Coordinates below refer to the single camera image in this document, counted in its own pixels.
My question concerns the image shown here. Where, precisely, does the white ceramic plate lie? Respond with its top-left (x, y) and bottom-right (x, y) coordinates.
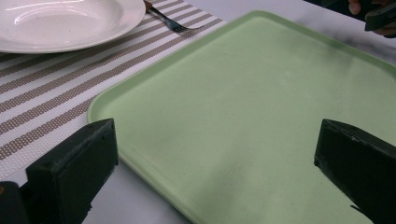
top-left (0, 0), bottom-right (147, 54)

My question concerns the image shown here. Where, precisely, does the metal fork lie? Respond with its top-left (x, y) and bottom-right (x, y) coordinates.
top-left (143, 0), bottom-right (204, 34)

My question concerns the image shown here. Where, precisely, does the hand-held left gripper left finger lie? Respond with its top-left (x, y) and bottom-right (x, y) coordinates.
top-left (25, 118), bottom-right (120, 224)

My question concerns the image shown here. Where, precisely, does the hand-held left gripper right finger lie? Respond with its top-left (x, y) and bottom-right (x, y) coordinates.
top-left (313, 119), bottom-right (396, 224)

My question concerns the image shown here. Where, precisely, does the light green plastic tray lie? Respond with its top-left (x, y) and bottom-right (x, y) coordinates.
top-left (87, 10), bottom-right (396, 224)

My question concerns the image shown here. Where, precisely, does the striped woven placemat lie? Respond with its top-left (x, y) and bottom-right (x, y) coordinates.
top-left (0, 0), bottom-right (228, 181)

